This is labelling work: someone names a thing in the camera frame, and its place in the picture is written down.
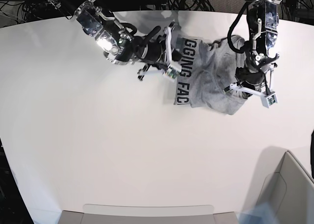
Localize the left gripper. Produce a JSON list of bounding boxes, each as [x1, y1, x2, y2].
[[235, 67, 269, 100]]

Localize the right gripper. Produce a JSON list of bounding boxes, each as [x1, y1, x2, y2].
[[139, 37, 182, 65]]

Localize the grey T-shirt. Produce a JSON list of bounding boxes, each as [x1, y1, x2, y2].
[[174, 35, 247, 115]]

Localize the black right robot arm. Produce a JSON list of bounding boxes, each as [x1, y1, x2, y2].
[[46, 0, 181, 70]]

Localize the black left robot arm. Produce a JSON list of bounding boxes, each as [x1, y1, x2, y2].
[[225, 0, 282, 107]]

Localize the grey plastic bin right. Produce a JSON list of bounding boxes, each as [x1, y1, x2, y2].
[[256, 151, 314, 224]]

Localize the grey plastic bin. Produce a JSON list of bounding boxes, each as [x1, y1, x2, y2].
[[256, 151, 314, 224], [58, 204, 239, 224]]

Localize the blue translucent plastic sheet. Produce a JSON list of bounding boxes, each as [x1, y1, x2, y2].
[[237, 202, 274, 224]]

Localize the grey plastic bin bottom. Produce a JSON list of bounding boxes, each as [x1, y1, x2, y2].
[[58, 204, 239, 224]]

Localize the black cable bundle left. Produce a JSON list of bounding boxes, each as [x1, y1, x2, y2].
[[0, 0, 74, 28]]

